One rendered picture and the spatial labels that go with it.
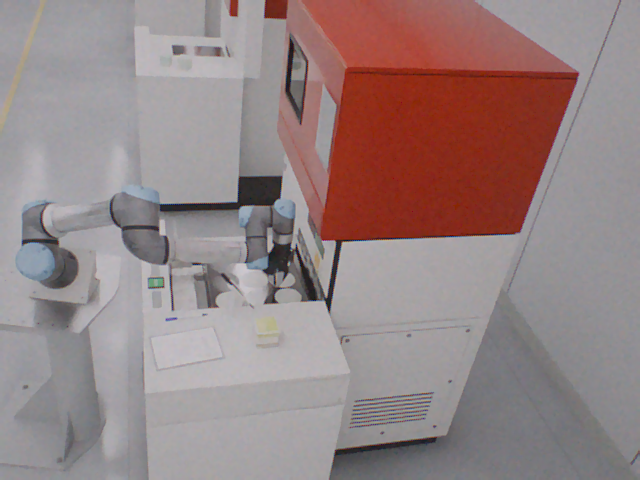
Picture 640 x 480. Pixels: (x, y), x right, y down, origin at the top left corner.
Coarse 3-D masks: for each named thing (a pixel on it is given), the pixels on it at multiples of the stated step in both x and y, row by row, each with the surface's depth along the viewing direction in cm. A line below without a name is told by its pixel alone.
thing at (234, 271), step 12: (216, 264) 244; (228, 264) 245; (240, 264) 246; (216, 276) 238; (228, 276) 239; (240, 276) 239; (216, 288) 232; (228, 288) 233; (240, 288) 234; (264, 288) 235; (276, 288) 236; (288, 288) 237; (300, 288) 238; (252, 300) 229; (264, 300) 230; (276, 300) 231
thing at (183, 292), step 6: (174, 282) 235; (180, 282) 236; (186, 282) 236; (192, 282) 236; (174, 288) 232; (180, 288) 233; (186, 288) 233; (192, 288) 234; (174, 294) 230; (180, 294) 230; (186, 294) 231; (192, 294) 231; (174, 300) 227; (180, 300) 227; (186, 300) 228; (192, 300) 228; (174, 306) 225; (180, 306) 225; (186, 306) 225; (192, 306) 226
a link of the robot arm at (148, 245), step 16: (128, 240) 192; (144, 240) 192; (160, 240) 195; (176, 240) 200; (192, 240) 203; (208, 240) 206; (256, 240) 212; (144, 256) 194; (160, 256) 195; (176, 256) 199; (192, 256) 201; (208, 256) 204; (224, 256) 206; (240, 256) 209; (256, 256) 211
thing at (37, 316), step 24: (96, 264) 248; (120, 264) 249; (0, 288) 230; (24, 288) 232; (96, 288) 236; (0, 312) 221; (24, 312) 222; (48, 312) 223; (72, 312) 225; (96, 312) 226
